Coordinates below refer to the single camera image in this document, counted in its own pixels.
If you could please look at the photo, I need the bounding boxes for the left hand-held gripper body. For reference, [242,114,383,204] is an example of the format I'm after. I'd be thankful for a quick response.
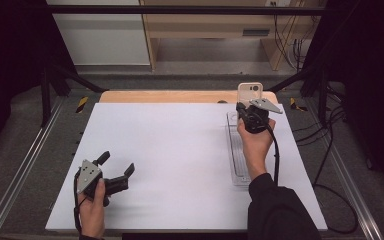
[75,159,130,208]

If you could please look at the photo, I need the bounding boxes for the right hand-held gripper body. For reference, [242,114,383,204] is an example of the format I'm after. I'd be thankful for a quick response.
[238,98,284,135]

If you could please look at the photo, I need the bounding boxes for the beige phone case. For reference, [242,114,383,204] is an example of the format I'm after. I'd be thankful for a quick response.
[237,82,264,108]

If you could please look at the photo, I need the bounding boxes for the person's right hand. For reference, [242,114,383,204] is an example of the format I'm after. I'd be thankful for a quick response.
[236,118,277,181]

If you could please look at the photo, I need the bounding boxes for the person's left hand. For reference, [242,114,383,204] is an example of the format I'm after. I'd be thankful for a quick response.
[77,179,107,237]

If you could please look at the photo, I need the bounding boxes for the yellow black tape strip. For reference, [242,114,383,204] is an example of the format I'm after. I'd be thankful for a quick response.
[75,96,90,114]
[289,97,310,113]

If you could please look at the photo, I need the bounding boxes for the wooden board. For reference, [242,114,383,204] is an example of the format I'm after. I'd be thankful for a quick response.
[99,89,279,105]

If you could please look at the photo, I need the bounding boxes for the wooden desk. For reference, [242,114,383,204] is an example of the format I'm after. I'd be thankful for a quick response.
[139,0,318,72]

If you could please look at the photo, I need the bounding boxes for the white cabinet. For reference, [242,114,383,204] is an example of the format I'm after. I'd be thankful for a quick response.
[45,0,151,67]

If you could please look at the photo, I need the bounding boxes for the black curtain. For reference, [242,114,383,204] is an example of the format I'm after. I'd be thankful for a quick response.
[0,0,78,165]
[303,0,384,203]

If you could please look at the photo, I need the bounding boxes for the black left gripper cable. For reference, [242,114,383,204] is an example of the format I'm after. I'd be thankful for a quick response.
[73,169,88,234]

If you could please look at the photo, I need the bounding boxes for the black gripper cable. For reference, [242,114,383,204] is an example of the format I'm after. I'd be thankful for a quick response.
[265,124,360,235]
[73,169,88,234]

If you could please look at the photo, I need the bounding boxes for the metal floor rail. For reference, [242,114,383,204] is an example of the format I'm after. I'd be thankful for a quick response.
[303,97,384,240]
[0,96,65,240]

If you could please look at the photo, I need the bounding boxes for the black frame strut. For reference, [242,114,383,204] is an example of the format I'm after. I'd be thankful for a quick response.
[40,63,110,128]
[265,65,330,125]

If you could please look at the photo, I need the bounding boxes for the black floor cables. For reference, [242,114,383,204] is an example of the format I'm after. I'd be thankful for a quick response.
[292,83,348,188]

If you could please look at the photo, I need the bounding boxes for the hanging wall cables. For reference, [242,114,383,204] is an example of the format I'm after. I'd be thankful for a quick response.
[272,14,312,72]

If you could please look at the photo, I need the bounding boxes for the black horizontal frame bar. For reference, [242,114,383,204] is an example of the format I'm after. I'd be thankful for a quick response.
[45,4,328,16]

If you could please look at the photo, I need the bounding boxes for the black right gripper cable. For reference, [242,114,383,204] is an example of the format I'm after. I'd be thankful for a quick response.
[265,124,360,235]

